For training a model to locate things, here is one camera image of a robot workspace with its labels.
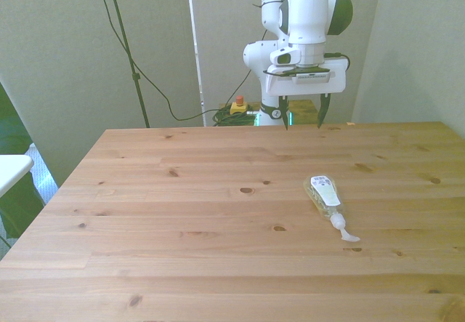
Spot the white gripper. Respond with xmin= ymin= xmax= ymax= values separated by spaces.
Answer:
xmin=264 ymin=57 xmax=347 ymax=132

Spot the clear sanitizer pump bottle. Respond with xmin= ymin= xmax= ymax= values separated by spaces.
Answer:
xmin=302 ymin=174 xmax=361 ymax=243

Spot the yellow emergency stop button box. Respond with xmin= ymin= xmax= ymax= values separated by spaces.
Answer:
xmin=230 ymin=95 xmax=251 ymax=116

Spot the white side table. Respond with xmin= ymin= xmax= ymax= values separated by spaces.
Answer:
xmin=0 ymin=154 xmax=35 ymax=199

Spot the dark green chair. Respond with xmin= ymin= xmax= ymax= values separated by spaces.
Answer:
xmin=0 ymin=81 xmax=47 ymax=240

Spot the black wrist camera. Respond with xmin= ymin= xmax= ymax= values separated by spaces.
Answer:
xmin=262 ymin=65 xmax=332 ymax=82

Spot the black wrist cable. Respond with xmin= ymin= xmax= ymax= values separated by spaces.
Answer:
xmin=323 ymin=52 xmax=352 ymax=73

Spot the coiled green cable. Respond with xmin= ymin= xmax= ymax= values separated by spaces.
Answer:
xmin=211 ymin=107 xmax=259 ymax=127

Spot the white vertical wall strip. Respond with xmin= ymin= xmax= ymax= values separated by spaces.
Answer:
xmin=185 ymin=0 xmax=207 ymax=127

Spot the black stand cable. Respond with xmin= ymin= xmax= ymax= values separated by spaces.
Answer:
xmin=91 ymin=0 xmax=256 ymax=121

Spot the dark thin camera stand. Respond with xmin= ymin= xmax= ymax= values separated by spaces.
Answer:
xmin=102 ymin=0 xmax=151 ymax=129

